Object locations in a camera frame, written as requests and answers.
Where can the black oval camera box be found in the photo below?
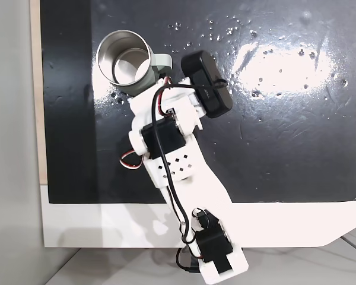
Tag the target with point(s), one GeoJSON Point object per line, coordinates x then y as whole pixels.
{"type": "Point", "coordinates": [207, 83]}

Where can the black table mat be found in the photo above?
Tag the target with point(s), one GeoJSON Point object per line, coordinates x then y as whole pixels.
{"type": "Point", "coordinates": [270, 142]}

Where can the green steel-lined mug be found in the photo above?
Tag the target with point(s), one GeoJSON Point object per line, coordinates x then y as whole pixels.
{"type": "Point", "coordinates": [145, 80]}

